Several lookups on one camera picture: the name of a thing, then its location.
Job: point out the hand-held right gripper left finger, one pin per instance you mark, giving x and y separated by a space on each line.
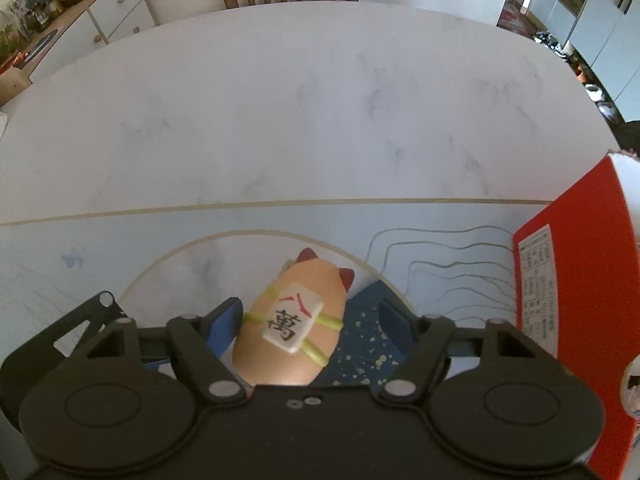
225 327

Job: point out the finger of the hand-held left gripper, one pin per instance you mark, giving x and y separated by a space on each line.
107 307

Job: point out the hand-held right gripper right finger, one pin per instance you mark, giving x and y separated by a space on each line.
397 327

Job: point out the orange cat toy with tile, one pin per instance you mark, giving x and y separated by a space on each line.
310 280

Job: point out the red and white cardboard box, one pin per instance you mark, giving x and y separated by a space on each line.
575 240

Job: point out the white marble desktop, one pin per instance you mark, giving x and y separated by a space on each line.
300 110

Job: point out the pale printed desk mat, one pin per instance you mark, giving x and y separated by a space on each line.
150 240

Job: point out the white drawer sideboard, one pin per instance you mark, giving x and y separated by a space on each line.
120 10

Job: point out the cluster of bottles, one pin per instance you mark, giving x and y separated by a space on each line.
25 20

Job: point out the white shoe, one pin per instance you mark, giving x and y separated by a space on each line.
593 91

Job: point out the orange slipper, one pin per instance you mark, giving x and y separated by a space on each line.
579 74

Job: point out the low white cabinet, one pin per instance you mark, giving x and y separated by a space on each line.
545 12

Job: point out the tall white cabinets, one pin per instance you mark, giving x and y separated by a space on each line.
610 35

